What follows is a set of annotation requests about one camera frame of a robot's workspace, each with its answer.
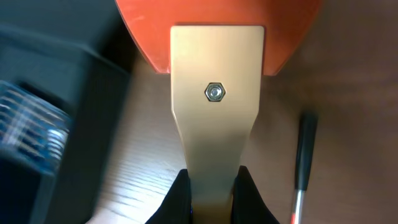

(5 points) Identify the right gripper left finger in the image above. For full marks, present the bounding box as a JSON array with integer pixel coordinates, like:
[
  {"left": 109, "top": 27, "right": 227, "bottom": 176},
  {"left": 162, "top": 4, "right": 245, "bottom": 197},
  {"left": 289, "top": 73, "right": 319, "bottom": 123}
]
[{"left": 146, "top": 169, "right": 192, "bottom": 224}]

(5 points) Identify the orange scraper wooden handle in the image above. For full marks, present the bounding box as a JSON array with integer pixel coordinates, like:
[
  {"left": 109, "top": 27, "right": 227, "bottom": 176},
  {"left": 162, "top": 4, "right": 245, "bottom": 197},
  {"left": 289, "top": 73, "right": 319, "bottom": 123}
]
[{"left": 116, "top": 0, "right": 321, "bottom": 223}]

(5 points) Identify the blue screwdriver bit case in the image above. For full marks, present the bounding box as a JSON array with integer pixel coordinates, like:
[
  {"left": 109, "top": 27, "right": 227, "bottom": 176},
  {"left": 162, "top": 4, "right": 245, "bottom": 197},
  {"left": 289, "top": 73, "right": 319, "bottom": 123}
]
[{"left": 1, "top": 81, "right": 71, "bottom": 173}]

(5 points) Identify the small black-handled hammer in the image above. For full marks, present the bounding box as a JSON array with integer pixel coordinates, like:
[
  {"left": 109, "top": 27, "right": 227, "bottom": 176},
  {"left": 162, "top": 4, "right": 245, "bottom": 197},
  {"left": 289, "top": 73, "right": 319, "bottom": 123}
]
[{"left": 290, "top": 113, "right": 318, "bottom": 224}]

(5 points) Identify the dark green open box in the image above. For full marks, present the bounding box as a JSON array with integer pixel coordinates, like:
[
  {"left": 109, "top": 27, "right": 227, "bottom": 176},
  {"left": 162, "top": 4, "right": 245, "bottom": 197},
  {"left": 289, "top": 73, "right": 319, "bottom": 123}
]
[{"left": 1, "top": 0, "right": 136, "bottom": 223}]

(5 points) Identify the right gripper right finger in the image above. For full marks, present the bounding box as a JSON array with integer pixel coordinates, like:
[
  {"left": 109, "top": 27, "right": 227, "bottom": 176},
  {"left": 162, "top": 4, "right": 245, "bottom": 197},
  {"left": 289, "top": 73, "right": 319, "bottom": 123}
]
[{"left": 231, "top": 166, "right": 279, "bottom": 224}]

